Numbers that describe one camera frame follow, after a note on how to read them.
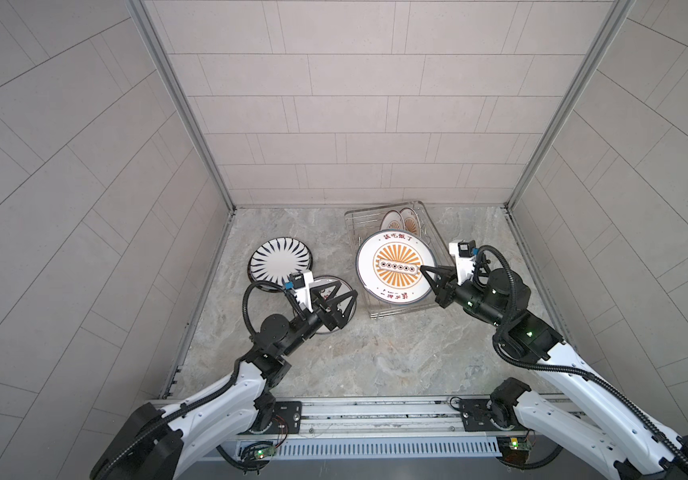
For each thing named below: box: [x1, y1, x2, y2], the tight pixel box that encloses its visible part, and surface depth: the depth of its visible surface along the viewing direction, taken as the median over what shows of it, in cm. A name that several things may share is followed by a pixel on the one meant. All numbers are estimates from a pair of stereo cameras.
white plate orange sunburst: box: [379, 210, 405, 231], surface depth 101 cm
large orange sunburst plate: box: [355, 229, 438, 306], surface depth 70 cm
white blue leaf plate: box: [247, 237, 313, 286], surface depth 101 cm
